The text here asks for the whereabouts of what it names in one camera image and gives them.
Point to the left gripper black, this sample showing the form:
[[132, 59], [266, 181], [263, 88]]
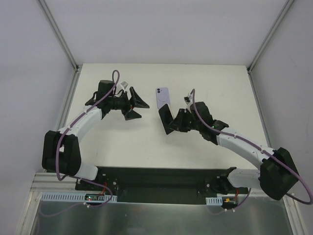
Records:
[[126, 103]]

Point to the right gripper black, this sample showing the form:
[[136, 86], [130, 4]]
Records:
[[179, 120]]

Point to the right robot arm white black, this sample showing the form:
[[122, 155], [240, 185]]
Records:
[[272, 167]]

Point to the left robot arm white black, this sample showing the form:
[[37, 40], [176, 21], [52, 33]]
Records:
[[61, 152]]

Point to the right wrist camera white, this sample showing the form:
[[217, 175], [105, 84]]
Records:
[[188, 99]]

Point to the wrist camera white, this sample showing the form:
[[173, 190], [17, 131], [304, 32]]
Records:
[[188, 99], [123, 85]]

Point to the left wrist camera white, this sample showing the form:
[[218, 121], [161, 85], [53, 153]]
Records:
[[123, 85]]

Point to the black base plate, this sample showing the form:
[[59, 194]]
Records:
[[183, 196]]

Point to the right white cable duct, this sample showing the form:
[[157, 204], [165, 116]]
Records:
[[214, 201]]

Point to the white cable duct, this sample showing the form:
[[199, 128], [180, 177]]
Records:
[[214, 201], [77, 197]]

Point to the left aluminium frame post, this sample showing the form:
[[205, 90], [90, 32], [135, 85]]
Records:
[[58, 34]]

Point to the aluminium frame post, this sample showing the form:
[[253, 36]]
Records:
[[58, 34], [275, 26]]

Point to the aluminium rail front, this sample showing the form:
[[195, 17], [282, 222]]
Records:
[[53, 182]]

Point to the left white cable duct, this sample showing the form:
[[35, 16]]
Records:
[[77, 197]]

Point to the right aluminium frame post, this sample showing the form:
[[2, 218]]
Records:
[[275, 26]]

